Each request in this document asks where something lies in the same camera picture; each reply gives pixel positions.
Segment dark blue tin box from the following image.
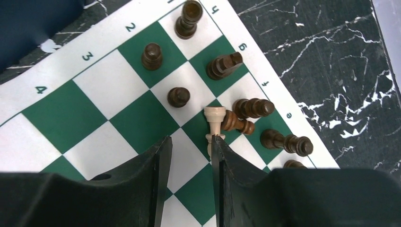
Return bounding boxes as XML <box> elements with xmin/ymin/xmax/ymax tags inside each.
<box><xmin>0</xmin><ymin>0</ymin><xmax>85</xmax><ymax>70</ymax></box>

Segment light wooden chess piece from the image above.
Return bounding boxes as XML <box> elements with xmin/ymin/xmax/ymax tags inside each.
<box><xmin>204</xmin><ymin>106</ymin><xmax>226</xmax><ymax>158</ymax></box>

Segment green white chess board mat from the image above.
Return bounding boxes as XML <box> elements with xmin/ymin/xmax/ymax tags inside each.
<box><xmin>0</xmin><ymin>0</ymin><xmax>338</xmax><ymax>227</ymax></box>

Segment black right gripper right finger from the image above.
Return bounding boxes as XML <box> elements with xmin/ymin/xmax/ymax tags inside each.
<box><xmin>211</xmin><ymin>135</ymin><xmax>401</xmax><ymax>227</ymax></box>

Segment dark wooden pawn piece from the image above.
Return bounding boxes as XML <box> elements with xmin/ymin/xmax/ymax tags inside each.
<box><xmin>141</xmin><ymin>43</ymin><xmax>163</xmax><ymax>70</ymax></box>
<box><xmin>221</xmin><ymin>110</ymin><xmax>255</xmax><ymax>135</ymax></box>
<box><xmin>167</xmin><ymin>87</ymin><xmax>190</xmax><ymax>108</ymax></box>

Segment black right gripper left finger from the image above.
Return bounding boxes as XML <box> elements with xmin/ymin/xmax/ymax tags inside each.
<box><xmin>0</xmin><ymin>136</ymin><xmax>173</xmax><ymax>227</ymax></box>

